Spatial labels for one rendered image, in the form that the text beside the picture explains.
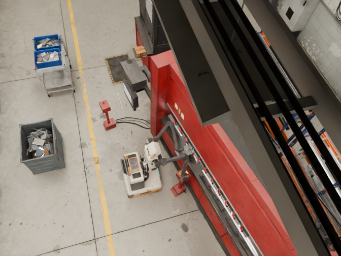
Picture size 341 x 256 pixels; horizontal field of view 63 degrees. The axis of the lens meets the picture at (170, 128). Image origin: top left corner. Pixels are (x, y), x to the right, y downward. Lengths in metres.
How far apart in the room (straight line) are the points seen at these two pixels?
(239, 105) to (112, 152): 5.57
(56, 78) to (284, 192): 6.62
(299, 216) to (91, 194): 5.41
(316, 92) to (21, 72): 7.45
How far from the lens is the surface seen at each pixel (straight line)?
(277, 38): 0.58
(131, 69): 4.58
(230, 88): 0.46
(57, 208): 5.79
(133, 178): 4.84
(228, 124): 3.69
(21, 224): 5.93
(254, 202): 3.66
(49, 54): 6.48
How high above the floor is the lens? 5.35
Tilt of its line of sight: 60 degrees down
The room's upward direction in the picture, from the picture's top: 7 degrees clockwise
